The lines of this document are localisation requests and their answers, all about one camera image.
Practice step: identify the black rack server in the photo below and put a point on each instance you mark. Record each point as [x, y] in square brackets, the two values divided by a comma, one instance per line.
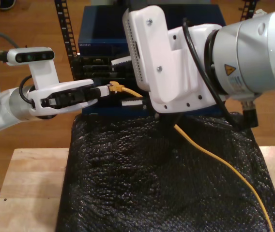
[96, 67]

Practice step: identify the black bubble mat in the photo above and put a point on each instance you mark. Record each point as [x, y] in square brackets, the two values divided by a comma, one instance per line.
[127, 181]

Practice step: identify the person's foot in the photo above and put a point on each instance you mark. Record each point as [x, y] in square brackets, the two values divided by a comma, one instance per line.
[6, 3]

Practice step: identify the blue network switch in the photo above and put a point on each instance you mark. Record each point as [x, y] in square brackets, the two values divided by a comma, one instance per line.
[103, 29]

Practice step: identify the black perforated rack post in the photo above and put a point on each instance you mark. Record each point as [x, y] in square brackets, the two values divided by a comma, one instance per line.
[66, 29]
[246, 10]

